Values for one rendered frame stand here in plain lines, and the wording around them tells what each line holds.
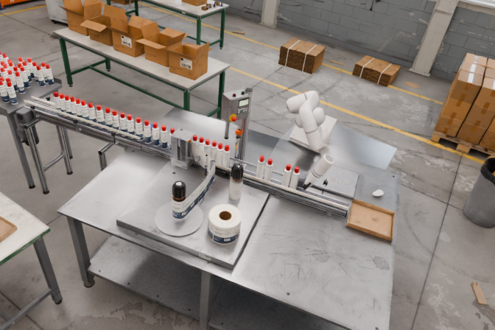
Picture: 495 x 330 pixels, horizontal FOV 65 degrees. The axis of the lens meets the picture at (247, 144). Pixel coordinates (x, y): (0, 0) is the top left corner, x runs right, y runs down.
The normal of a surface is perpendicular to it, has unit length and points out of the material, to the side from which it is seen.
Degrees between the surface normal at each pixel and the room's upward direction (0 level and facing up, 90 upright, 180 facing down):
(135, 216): 0
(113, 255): 0
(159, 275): 1
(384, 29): 90
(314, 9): 90
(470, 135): 90
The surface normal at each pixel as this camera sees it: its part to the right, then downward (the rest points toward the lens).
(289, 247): 0.10, -0.80
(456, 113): -0.52, 0.49
